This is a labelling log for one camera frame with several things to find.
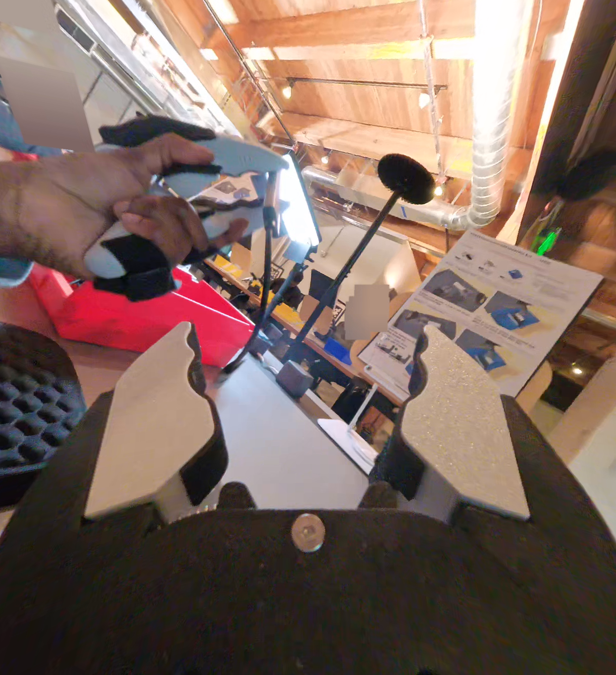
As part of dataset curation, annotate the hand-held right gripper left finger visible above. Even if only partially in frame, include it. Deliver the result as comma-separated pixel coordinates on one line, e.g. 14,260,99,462
83,321,230,524

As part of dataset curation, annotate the blue plastic box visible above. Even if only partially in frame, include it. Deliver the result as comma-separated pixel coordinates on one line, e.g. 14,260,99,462
323,337,352,366

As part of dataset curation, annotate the instruction poster board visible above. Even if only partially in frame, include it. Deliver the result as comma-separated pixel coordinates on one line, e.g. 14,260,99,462
358,228,604,417
192,176,267,204

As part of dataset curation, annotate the person's left hand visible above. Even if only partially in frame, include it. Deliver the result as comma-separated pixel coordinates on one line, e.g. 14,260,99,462
18,133,250,277

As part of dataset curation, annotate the black honeycomb foam pad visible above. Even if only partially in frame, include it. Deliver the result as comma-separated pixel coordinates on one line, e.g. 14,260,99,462
0,315,88,513

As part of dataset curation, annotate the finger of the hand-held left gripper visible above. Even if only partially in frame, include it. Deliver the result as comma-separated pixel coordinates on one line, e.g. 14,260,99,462
200,207,271,239
201,133,291,176

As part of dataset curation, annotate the bright light panel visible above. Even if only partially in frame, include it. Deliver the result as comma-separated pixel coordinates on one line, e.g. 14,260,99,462
276,153,323,249

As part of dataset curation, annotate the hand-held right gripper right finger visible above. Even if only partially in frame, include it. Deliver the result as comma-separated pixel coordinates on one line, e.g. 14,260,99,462
368,323,531,524

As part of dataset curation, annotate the small grey box device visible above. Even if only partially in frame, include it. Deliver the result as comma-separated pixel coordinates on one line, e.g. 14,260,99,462
275,360,315,400

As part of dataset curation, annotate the row of yellow bins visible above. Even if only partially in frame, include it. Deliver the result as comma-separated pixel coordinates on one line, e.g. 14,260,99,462
210,256,309,322

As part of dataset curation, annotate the red plastic bin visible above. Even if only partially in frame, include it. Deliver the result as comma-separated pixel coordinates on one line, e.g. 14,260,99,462
27,263,256,368

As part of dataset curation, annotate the silver air duct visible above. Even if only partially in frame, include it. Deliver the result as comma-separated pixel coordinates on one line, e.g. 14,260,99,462
302,0,527,230

